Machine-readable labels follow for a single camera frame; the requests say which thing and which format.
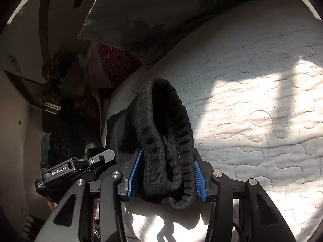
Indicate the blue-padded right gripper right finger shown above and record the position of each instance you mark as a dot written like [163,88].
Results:
[216,188]

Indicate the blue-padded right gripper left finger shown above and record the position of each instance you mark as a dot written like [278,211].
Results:
[118,186]

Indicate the black pants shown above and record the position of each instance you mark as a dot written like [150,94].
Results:
[156,122]

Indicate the white quilted mattress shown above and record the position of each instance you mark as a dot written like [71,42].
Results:
[251,81]

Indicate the red floral pillow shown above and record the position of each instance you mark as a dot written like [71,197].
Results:
[107,66]

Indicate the grey floral pillow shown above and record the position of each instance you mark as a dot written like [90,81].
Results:
[148,29]

